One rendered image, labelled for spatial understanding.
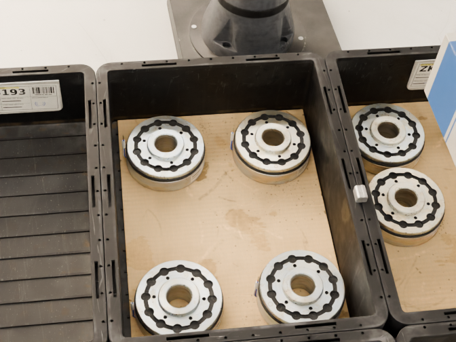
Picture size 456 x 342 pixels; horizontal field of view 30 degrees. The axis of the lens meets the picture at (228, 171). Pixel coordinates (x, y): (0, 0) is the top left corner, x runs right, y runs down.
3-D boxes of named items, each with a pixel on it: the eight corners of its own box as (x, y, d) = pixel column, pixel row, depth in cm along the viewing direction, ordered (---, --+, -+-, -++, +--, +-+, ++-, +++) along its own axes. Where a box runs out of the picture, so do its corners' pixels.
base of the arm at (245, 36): (193, 7, 143) (196, -41, 135) (279, 1, 145) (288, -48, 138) (211, 70, 134) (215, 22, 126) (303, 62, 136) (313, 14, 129)
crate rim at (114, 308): (96, 74, 112) (95, 62, 110) (319, 63, 115) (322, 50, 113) (110, 361, 89) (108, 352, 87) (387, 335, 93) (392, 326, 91)
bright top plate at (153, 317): (128, 271, 101) (127, 268, 100) (210, 255, 103) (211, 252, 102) (144, 348, 95) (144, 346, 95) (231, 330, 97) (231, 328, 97)
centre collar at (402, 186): (383, 184, 110) (384, 181, 109) (420, 183, 110) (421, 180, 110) (389, 216, 107) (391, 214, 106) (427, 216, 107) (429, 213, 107)
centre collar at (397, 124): (365, 119, 116) (366, 116, 115) (400, 117, 117) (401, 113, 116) (374, 148, 113) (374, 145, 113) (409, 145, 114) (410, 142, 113)
